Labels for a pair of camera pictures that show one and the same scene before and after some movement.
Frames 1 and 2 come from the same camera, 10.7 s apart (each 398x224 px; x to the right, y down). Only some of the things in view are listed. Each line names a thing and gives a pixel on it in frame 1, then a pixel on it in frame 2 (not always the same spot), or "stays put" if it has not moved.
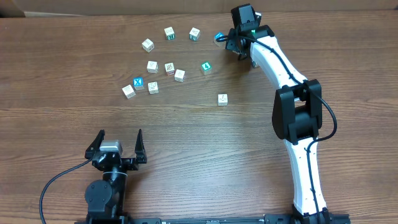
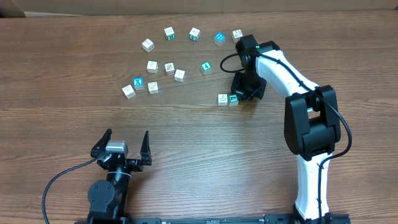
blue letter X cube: (138, 83) stays put
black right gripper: (232, 41) → (238, 89)
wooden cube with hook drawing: (222, 99) stays put
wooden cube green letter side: (170, 33) stays put
